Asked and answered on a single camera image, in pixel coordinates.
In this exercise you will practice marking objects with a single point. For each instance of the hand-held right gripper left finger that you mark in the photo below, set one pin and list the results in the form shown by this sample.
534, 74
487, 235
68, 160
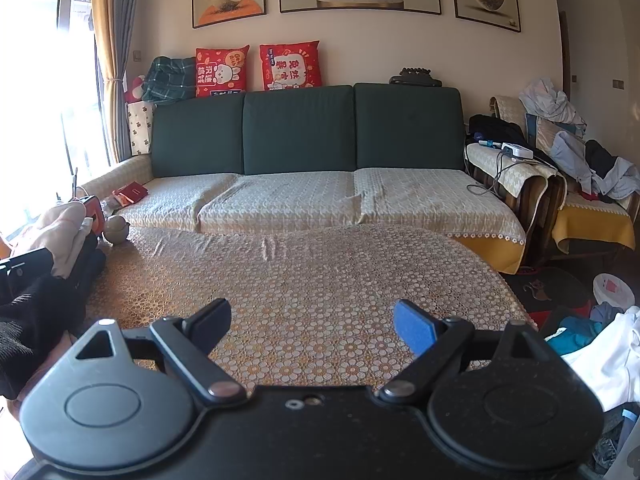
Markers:
212, 322

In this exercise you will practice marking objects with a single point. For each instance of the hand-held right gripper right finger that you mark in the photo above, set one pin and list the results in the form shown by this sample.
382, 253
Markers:
412, 327

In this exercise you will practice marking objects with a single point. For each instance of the beige folded garment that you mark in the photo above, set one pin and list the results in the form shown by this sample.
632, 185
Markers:
55, 235

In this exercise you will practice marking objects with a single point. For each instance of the black knit garment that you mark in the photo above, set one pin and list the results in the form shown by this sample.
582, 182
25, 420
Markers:
35, 320

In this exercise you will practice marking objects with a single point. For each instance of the navy folded garment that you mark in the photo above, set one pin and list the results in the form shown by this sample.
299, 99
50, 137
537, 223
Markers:
85, 270

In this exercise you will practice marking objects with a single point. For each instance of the red box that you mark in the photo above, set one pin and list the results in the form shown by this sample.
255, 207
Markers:
95, 215

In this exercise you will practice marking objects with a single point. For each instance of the pink garment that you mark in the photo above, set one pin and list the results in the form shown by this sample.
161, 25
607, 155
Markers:
56, 356

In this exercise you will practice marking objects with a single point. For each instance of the red booklet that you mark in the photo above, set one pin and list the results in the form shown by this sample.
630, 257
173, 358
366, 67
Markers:
131, 194

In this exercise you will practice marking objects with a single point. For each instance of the black red-rimmed floor cushion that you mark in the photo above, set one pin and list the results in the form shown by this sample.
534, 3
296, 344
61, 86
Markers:
550, 290

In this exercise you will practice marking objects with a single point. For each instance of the teal cloth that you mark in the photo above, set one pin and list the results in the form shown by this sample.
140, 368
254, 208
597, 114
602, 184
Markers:
575, 337

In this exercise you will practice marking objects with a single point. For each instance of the wooden armchair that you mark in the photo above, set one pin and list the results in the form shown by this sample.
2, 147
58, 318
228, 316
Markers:
537, 205

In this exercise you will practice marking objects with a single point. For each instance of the window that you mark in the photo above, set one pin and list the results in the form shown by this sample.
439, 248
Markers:
50, 85

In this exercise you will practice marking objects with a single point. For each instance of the cream armchair arm cover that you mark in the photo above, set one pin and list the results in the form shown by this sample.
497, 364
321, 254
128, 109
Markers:
520, 175

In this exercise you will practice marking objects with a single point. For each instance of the purple cloth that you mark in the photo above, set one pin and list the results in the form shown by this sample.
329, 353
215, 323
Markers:
606, 312

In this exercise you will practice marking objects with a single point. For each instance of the white cloth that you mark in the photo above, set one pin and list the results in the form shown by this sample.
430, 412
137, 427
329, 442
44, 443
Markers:
610, 365

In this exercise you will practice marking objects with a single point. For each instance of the red white plush toy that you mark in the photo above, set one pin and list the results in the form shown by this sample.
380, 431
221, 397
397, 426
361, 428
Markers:
132, 91

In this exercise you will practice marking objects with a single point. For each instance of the white bucket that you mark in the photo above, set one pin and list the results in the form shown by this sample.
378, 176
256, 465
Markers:
615, 290

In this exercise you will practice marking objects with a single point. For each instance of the white power strip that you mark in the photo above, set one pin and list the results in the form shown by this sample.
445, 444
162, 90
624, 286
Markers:
517, 150

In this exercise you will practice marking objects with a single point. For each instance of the black bag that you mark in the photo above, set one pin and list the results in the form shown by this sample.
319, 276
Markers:
495, 130

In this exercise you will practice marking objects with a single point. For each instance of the light blue shirt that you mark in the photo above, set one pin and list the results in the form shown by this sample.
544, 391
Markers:
567, 152

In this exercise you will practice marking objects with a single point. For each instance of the plaid green cushion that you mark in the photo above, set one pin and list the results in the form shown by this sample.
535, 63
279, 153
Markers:
170, 80

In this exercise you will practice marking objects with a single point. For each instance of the gold curtain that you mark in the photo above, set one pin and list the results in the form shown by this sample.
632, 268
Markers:
107, 35

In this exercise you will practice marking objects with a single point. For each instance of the dark wooden ornament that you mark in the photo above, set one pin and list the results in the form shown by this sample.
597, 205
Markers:
415, 77

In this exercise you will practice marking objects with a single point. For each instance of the red rabbit print pillow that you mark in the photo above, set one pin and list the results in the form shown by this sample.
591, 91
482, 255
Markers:
222, 72

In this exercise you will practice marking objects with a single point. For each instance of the pale blue white shirt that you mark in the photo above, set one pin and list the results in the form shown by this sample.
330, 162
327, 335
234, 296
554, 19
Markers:
550, 102

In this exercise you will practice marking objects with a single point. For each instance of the red printed pillow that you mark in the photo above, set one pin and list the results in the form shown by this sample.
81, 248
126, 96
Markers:
290, 67

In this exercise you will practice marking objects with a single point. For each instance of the grey curtain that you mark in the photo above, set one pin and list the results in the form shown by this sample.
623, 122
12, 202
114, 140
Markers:
131, 10

